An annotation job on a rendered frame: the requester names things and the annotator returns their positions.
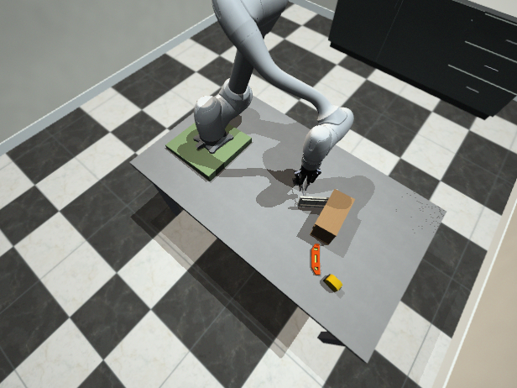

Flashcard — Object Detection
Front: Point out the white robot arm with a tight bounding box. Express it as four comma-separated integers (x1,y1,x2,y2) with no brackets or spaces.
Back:
193,0,354,170

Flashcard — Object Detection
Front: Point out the brown wooden cabinet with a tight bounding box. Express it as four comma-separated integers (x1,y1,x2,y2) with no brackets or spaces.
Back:
297,189,355,245

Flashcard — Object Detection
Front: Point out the orange spirit level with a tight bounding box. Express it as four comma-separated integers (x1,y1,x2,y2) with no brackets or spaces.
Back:
311,244,321,275

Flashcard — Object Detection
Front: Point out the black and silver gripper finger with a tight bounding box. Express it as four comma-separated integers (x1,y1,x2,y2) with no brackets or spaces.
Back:
304,168,321,191
295,170,307,191

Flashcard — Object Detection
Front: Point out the yellow tape measure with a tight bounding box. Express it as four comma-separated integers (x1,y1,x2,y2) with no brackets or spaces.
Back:
323,274,342,292

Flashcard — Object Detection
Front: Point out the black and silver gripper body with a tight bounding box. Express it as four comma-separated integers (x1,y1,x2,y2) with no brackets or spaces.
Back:
300,165,317,176

